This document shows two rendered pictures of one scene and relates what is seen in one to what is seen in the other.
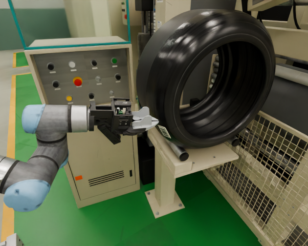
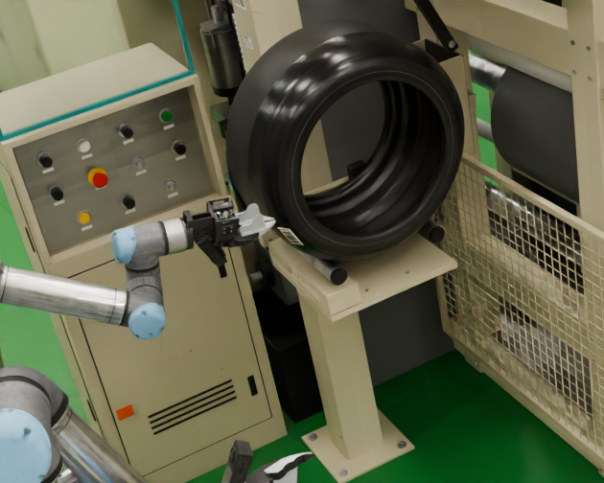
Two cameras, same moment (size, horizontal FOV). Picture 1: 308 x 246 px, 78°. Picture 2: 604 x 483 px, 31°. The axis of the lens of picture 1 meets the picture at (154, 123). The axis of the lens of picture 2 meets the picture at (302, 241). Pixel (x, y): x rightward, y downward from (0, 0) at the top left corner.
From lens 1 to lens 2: 1.87 m
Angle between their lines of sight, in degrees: 2
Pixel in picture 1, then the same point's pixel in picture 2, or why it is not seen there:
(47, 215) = not seen: outside the picture
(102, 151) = (172, 331)
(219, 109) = (406, 176)
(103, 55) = (143, 110)
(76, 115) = (173, 231)
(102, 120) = (201, 232)
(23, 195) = (150, 315)
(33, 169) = (146, 295)
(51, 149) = (149, 278)
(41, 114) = (136, 237)
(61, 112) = (155, 231)
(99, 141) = not seen: hidden behind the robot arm
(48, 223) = not seen: outside the picture
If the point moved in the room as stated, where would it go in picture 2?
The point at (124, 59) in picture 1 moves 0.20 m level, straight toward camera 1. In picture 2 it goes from (186, 107) to (197, 134)
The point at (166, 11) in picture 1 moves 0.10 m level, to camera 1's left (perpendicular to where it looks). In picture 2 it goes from (255, 25) to (216, 34)
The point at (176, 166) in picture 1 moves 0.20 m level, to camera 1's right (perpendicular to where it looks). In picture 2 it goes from (329, 296) to (410, 280)
